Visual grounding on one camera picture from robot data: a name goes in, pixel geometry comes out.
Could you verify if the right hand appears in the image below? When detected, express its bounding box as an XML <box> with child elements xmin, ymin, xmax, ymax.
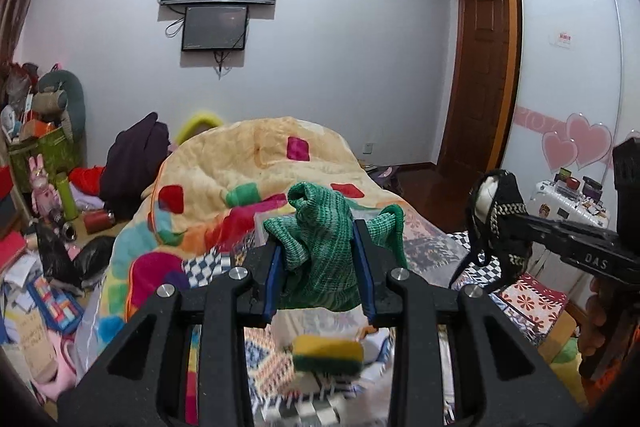
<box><xmin>577</xmin><ymin>277</ymin><xmax>606</xmax><ymax>359</ymax></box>

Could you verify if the colourful patchwork blanket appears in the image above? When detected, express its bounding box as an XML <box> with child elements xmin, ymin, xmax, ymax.
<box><xmin>94</xmin><ymin>117</ymin><xmax>420</xmax><ymax>349</ymax></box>

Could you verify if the brown wooden door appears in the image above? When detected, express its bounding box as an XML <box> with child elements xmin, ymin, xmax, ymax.
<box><xmin>438</xmin><ymin>0</ymin><xmax>510</xmax><ymax>174</ymax></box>

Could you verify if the dark purple garment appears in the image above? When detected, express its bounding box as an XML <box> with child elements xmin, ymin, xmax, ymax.
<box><xmin>99</xmin><ymin>112</ymin><xmax>170</xmax><ymax>221</ymax></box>

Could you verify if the patterned bed sheet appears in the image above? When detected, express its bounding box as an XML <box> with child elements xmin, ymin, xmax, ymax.
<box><xmin>184</xmin><ymin>210</ymin><xmax>572</xmax><ymax>427</ymax></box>

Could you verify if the grey neck pillow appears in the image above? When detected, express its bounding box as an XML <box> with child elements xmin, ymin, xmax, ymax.
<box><xmin>32</xmin><ymin>69</ymin><xmax>86</xmax><ymax>143</ymax></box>

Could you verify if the black knitted pouch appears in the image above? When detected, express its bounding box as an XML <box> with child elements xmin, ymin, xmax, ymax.
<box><xmin>448</xmin><ymin>169</ymin><xmax>532</xmax><ymax>293</ymax></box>

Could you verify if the white suitcase with stickers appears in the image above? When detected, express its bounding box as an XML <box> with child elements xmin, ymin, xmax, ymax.
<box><xmin>527</xmin><ymin>178</ymin><xmax>612</xmax><ymax>308</ymax></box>

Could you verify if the pink rabbit plush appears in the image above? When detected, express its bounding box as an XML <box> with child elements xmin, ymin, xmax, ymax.
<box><xmin>28</xmin><ymin>154</ymin><xmax>61</xmax><ymax>219</ymax></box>

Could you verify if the white wardrobe sliding door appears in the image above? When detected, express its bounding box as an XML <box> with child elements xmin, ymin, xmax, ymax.
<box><xmin>501</xmin><ymin>0</ymin><xmax>639</xmax><ymax>213</ymax></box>

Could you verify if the small wall monitor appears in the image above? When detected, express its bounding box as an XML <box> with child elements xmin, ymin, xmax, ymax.
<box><xmin>182</xmin><ymin>4</ymin><xmax>248</xmax><ymax>52</ymax></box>

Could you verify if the green cardboard box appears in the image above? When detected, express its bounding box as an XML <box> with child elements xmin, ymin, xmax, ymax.
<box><xmin>8</xmin><ymin>128</ymin><xmax>82</xmax><ymax>193</ymax></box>

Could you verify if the yellow fluffy item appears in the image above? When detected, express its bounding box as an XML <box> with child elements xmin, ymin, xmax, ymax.
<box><xmin>174</xmin><ymin>112</ymin><xmax>224</xmax><ymax>145</ymax></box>

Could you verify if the green thermos bottle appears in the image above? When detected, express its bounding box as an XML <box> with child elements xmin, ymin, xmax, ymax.
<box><xmin>55</xmin><ymin>172</ymin><xmax>78</xmax><ymax>221</ymax></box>

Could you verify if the green knitted cloth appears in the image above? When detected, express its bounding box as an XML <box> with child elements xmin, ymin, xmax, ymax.
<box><xmin>262</xmin><ymin>181</ymin><xmax>409</xmax><ymax>312</ymax></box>

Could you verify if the yellow green sponge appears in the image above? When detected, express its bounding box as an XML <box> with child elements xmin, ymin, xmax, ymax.
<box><xmin>292</xmin><ymin>335</ymin><xmax>364</xmax><ymax>376</ymax></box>

